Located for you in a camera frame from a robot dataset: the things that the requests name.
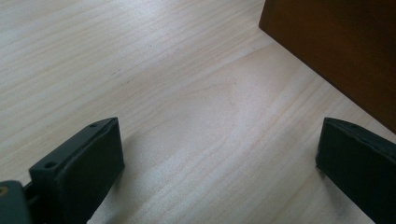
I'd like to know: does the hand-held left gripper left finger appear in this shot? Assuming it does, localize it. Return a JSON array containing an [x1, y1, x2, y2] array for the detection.
[[23, 117, 126, 224]]

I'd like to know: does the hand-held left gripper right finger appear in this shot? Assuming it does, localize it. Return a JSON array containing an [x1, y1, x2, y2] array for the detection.
[[315, 117, 396, 224]]

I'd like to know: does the dark brown wooden box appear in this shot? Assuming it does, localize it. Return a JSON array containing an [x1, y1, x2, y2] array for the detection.
[[258, 0, 396, 135]]

